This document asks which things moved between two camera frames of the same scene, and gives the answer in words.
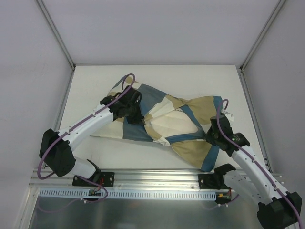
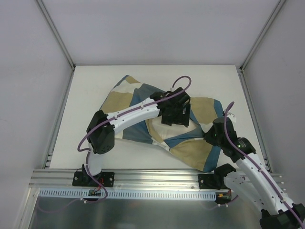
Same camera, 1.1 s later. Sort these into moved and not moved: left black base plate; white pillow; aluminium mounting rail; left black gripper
Moved: left black gripper
Not moved: left black base plate; aluminium mounting rail; white pillow
